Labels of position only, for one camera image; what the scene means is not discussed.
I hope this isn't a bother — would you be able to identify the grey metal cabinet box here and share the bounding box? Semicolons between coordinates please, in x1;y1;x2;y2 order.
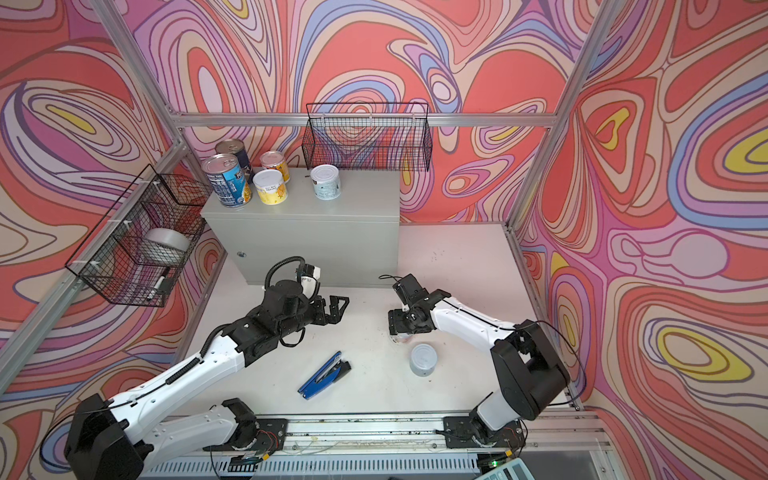
201;168;400;287

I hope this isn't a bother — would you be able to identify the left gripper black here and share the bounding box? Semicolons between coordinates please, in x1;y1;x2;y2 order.
274;293;350;342

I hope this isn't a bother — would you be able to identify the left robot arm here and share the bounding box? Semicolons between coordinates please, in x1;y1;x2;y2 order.
64;256;349;479

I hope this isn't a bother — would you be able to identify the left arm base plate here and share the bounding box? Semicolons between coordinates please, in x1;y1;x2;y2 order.
203;418;289;454

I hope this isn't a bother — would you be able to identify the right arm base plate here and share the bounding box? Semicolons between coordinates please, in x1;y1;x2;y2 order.
437;415;527;450

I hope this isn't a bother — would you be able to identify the dark blue labelled can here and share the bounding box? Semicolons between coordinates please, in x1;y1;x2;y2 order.
215;139;253;182

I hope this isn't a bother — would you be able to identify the aluminium front rail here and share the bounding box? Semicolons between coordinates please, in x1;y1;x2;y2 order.
143;412;519;479

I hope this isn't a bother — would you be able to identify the white lid can back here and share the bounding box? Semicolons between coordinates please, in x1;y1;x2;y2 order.
253;169;288;205

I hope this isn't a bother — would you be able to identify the blue black stapler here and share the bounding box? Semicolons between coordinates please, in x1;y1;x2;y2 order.
297;351;352;400

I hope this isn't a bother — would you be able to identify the black wire basket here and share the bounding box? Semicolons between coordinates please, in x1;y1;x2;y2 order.
302;101;433;172
65;166;212;307

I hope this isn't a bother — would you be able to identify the small gold can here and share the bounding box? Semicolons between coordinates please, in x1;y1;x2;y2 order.
260;151;291;183

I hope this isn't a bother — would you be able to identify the white lid can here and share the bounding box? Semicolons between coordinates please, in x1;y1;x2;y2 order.
310;164;341;201
253;169;288;205
409;343;438;377

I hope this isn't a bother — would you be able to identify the light blue labelled can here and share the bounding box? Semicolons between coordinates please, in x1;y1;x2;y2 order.
202;153;252;208

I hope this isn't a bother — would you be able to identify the white device corner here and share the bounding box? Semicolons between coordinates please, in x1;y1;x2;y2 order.
476;459;534;480

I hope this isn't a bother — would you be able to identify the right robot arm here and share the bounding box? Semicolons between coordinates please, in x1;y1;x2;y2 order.
388;274;571;442

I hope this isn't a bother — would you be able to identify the black wire basket left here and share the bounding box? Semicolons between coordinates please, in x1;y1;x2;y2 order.
65;166;212;307

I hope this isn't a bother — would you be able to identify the white lid can front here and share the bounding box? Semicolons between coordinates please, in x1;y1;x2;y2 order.
310;164;341;201

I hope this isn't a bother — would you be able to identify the white tape roll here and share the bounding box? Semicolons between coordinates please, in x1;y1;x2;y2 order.
140;228;190;267

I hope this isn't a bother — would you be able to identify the black wire basket back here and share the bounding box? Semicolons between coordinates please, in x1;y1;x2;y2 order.
302;101;433;172

